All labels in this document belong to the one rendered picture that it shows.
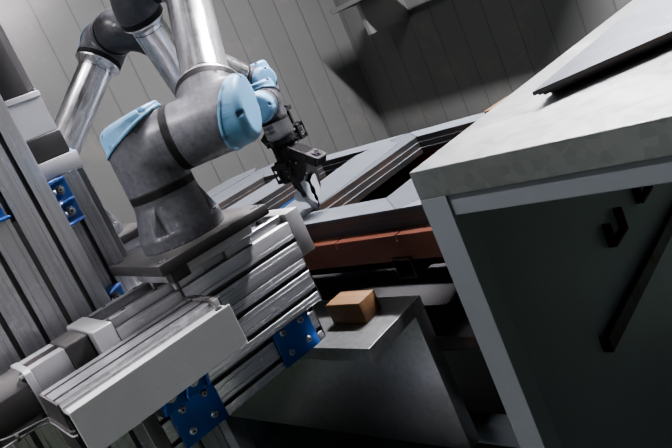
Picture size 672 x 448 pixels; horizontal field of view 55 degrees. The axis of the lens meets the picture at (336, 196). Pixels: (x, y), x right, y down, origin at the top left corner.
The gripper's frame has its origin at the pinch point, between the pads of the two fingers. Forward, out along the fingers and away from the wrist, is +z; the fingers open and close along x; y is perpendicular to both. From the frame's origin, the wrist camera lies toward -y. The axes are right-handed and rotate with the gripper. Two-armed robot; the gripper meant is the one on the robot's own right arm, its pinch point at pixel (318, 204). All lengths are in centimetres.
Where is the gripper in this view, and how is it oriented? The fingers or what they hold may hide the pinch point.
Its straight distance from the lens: 172.0
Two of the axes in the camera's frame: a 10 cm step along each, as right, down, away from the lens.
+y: -7.1, 1.5, 6.9
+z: 3.9, 9.0, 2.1
